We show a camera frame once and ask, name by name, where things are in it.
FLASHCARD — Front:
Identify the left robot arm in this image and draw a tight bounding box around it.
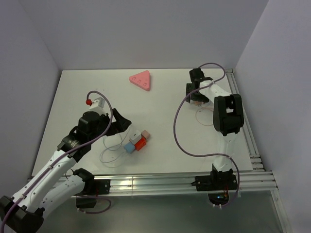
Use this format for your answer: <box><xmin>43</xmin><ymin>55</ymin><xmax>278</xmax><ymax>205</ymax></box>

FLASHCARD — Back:
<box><xmin>0</xmin><ymin>109</ymin><xmax>132</xmax><ymax>233</ymax></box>

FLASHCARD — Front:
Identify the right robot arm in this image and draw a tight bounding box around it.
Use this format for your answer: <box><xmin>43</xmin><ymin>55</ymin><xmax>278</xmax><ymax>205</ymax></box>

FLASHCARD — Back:
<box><xmin>186</xmin><ymin>68</ymin><xmax>244</xmax><ymax>189</ymax></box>

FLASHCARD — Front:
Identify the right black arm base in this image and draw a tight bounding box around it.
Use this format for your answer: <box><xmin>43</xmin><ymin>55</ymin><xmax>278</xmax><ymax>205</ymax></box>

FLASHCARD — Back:
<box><xmin>191</xmin><ymin>175</ymin><xmax>238</xmax><ymax>205</ymax></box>

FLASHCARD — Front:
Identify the orange pink charger plug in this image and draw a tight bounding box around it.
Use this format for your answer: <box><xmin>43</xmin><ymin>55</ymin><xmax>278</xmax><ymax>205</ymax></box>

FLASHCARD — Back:
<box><xmin>194</xmin><ymin>101</ymin><xmax>204</xmax><ymax>107</ymax></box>

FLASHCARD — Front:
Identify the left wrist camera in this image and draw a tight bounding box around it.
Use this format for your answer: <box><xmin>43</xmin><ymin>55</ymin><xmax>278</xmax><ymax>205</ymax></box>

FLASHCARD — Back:
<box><xmin>88</xmin><ymin>97</ymin><xmax>105</xmax><ymax>115</ymax></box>

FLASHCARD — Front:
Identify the aluminium right rail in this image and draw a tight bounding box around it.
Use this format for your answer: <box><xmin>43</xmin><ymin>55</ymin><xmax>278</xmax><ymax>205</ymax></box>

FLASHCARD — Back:
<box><xmin>226</xmin><ymin>69</ymin><xmax>292</xmax><ymax>233</ymax></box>

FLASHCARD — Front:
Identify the light blue thin cable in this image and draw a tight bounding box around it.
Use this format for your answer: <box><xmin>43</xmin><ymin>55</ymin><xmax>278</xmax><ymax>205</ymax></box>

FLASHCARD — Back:
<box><xmin>99</xmin><ymin>133</ymin><xmax>129</xmax><ymax>168</ymax></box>

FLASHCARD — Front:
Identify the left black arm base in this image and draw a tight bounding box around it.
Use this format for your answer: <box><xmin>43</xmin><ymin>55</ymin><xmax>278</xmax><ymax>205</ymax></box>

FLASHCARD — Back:
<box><xmin>76</xmin><ymin>179</ymin><xmax>111</xmax><ymax>210</ymax></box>

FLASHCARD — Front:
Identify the white charger plug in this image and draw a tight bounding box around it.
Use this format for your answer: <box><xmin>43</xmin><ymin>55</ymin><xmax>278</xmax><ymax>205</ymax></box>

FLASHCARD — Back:
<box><xmin>129</xmin><ymin>130</ymin><xmax>141</xmax><ymax>144</ymax></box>

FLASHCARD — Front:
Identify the brown pink charger plug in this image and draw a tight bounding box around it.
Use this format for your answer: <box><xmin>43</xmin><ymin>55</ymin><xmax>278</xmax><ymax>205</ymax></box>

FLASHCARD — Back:
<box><xmin>141</xmin><ymin>130</ymin><xmax>151</xmax><ymax>140</ymax></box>

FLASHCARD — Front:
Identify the aluminium rail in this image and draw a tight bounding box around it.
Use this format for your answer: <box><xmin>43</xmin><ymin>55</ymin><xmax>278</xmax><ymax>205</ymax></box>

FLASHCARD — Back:
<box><xmin>23</xmin><ymin>169</ymin><xmax>278</xmax><ymax>200</ymax></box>
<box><xmin>226</xmin><ymin>69</ymin><xmax>292</xmax><ymax>233</ymax></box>

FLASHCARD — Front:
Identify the aluminium front rail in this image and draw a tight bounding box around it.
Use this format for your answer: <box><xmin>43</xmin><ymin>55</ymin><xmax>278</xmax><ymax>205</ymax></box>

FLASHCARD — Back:
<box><xmin>23</xmin><ymin>169</ymin><xmax>278</xmax><ymax>200</ymax></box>

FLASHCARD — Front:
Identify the red cube socket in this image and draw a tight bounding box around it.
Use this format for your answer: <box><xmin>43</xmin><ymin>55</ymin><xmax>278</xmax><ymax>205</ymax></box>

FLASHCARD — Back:
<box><xmin>135</xmin><ymin>137</ymin><xmax>147</xmax><ymax>151</ymax></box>

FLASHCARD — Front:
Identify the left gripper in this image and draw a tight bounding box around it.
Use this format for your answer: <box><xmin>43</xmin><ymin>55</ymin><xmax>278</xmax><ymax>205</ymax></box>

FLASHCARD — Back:
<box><xmin>89</xmin><ymin>108</ymin><xmax>131</xmax><ymax>143</ymax></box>

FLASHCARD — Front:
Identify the light blue charger plug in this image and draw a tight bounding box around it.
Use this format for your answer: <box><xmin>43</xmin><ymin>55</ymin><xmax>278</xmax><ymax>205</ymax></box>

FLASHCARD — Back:
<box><xmin>123</xmin><ymin>142</ymin><xmax>136</xmax><ymax>154</ymax></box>

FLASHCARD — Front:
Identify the pink triangular power strip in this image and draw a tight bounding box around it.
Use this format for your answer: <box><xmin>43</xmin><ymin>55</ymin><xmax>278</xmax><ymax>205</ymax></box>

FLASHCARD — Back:
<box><xmin>129</xmin><ymin>70</ymin><xmax>151</xmax><ymax>91</ymax></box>

